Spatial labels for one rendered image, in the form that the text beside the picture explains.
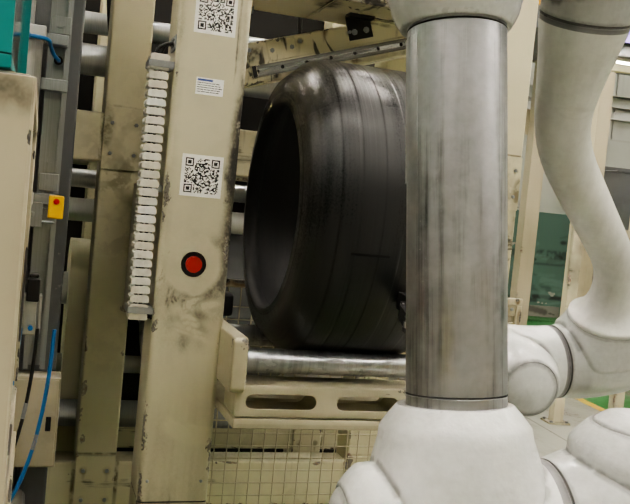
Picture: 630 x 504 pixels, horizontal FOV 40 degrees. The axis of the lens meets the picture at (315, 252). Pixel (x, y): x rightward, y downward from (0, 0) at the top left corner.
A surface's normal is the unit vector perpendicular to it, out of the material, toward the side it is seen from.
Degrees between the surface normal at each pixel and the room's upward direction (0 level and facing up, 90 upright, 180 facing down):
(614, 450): 55
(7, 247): 90
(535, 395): 100
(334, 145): 73
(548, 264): 90
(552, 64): 116
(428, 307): 89
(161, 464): 90
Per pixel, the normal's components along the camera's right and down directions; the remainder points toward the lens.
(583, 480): -0.22, -0.78
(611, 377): 0.25, 0.43
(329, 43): 0.30, 0.08
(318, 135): -0.41, -0.36
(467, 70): 0.07, -0.04
